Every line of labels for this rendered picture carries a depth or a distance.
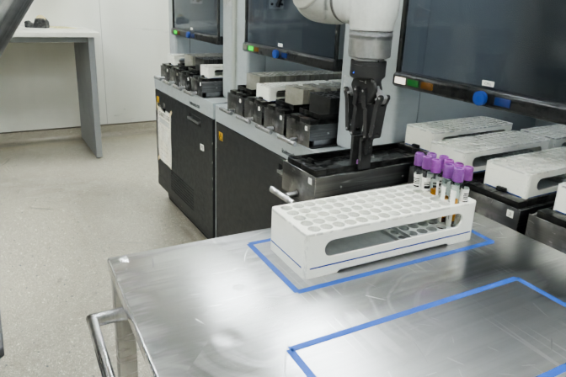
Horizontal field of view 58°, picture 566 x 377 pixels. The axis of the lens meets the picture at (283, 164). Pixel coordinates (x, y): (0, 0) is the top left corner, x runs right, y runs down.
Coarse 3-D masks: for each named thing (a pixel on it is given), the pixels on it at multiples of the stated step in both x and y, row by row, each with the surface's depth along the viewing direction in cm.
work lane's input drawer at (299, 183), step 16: (384, 144) 130; (400, 144) 131; (416, 144) 128; (288, 160) 117; (304, 160) 114; (320, 160) 120; (336, 160) 120; (384, 160) 117; (400, 160) 119; (288, 176) 116; (304, 176) 110; (320, 176) 108; (336, 176) 109; (352, 176) 112; (368, 176) 114; (384, 176) 116; (400, 176) 119; (272, 192) 114; (288, 192) 113; (304, 192) 111; (320, 192) 108; (336, 192) 111; (352, 192) 113
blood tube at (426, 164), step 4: (424, 156) 79; (428, 156) 79; (424, 160) 78; (428, 160) 78; (424, 164) 78; (428, 164) 78; (424, 168) 79; (428, 168) 78; (424, 172) 79; (428, 172) 79; (424, 176) 79; (428, 176) 79; (424, 180) 79; (428, 180) 79; (424, 184) 79; (428, 184) 79; (424, 188) 80; (428, 188) 80
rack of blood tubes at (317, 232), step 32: (384, 192) 79; (416, 192) 80; (288, 224) 67; (320, 224) 66; (352, 224) 68; (384, 224) 68; (416, 224) 76; (320, 256) 65; (352, 256) 67; (384, 256) 70
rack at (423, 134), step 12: (444, 120) 137; (456, 120) 139; (468, 120) 140; (480, 120) 139; (492, 120) 140; (408, 132) 131; (420, 132) 127; (432, 132) 124; (444, 132) 125; (456, 132) 127; (468, 132) 129; (480, 132) 142; (492, 132) 143; (420, 144) 128
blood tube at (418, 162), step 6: (414, 156) 80; (420, 156) 80; (414, 162) 80; (420, 162) 80; (414, 168) 81; (420, 168) 80; (414, 174) 81; (420, 174) 81; (414, 180) 81; (420, 180) 81; (420, 186) 81
